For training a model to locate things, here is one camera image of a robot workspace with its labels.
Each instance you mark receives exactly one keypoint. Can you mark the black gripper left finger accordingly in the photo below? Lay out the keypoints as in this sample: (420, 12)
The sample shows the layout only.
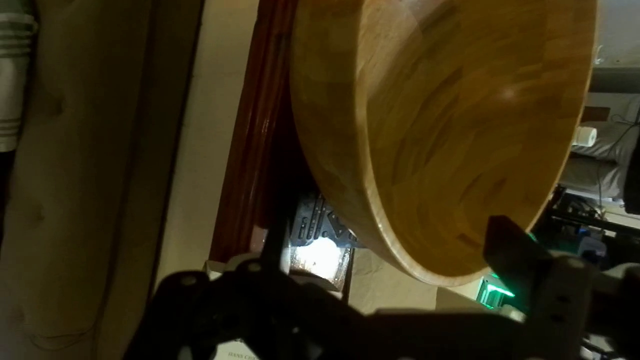
(190, 317)

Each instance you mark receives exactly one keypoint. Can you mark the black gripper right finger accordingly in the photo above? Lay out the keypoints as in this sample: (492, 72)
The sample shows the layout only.
(551, 290)

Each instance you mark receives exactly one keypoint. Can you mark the brown wooden bowl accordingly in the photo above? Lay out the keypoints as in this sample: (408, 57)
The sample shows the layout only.
(420, 121)

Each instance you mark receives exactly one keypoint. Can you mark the grey fabric couch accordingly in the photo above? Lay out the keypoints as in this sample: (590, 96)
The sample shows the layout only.
(91, 178)

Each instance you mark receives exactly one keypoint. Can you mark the dark wooden side table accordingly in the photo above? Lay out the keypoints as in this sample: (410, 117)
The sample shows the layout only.
(265, 166)

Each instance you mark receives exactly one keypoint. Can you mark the white striped towel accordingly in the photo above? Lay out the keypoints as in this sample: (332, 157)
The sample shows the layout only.
(19, 26)

